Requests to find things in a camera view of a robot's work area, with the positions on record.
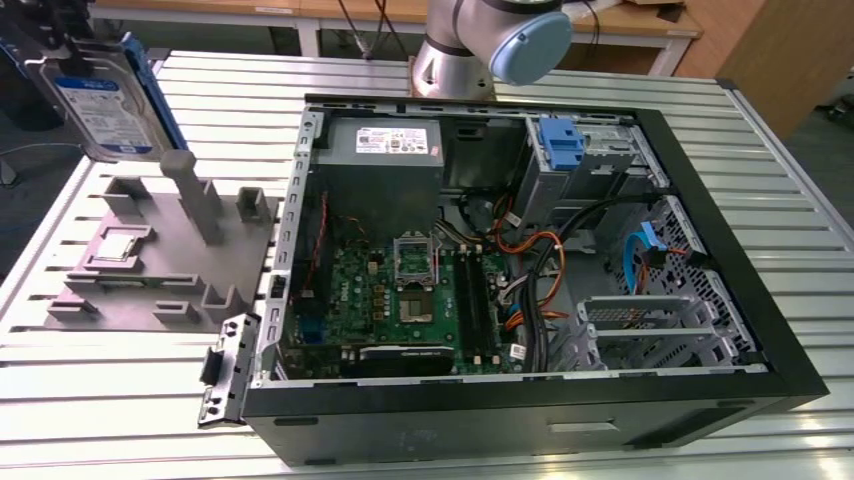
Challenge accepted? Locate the silver CPU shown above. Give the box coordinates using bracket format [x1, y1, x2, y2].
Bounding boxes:
[93, 237, 143, 264]

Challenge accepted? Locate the green motherboard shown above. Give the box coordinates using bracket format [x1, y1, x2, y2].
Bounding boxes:
[283, 234, 529, 379]

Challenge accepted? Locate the wooden cabinet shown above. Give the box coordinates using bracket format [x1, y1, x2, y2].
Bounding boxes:
[677, 0, 854, 141]

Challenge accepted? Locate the black graphics card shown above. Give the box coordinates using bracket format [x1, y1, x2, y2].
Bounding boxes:
[344, 342, 460, 379]

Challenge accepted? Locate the metal disk bay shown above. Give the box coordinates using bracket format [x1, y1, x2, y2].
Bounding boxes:
[566, 294, 743, 371]

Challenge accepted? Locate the grey parts rack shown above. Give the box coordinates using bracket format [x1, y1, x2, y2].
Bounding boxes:
[43, 149, 286, 334]

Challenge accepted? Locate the grey power supply unit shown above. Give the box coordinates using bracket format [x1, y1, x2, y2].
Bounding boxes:
[311, 117, 448, 239]

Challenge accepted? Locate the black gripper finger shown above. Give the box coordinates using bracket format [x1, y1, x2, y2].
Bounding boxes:
[51, 0, 97, 77]

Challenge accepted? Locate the orange power wire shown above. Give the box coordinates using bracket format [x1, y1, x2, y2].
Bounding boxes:
[641, 247, 708, 301]

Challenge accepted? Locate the white framed desk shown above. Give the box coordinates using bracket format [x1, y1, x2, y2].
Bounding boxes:
[93, 0, 322, 56]

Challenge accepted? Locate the black cable bundle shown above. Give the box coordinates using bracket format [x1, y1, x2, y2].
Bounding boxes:
[520, 192, 669, 374]

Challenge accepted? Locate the blue wire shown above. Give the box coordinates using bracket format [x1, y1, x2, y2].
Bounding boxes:
[624, 222, 669, 301]

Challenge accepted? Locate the black PC case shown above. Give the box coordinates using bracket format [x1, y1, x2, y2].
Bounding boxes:
[241, 92, 831, 469]

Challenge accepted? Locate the CPU socket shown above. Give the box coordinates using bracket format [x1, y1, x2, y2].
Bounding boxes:
[398, 291, 448, 326]

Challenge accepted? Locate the wooden top desk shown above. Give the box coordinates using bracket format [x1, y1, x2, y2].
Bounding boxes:
[313, 0, 706, 76]

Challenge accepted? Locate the orange wire bundle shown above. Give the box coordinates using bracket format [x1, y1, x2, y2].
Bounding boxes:
[493, 194, 573, 334]

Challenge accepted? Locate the blue drive latch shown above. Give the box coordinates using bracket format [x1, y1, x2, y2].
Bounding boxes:
[538, 118, 588, 171]

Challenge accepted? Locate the metal socket cover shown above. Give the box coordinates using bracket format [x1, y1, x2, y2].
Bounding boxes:
[393, 233, 444, 292]

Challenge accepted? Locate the black RAM slot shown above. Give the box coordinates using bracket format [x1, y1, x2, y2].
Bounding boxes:
[472, 243, 506, 366]
[456, 243, 488, 366]

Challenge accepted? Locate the hard disk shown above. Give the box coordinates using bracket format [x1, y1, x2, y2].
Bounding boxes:
[0, 30, 193, 162]

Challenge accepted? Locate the metal drive cage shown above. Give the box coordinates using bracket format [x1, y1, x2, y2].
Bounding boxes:
[517, 114, 669, 231]

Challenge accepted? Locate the metal card retention bracket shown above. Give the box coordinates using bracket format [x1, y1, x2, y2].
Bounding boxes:
[197, 310, 263, 431]

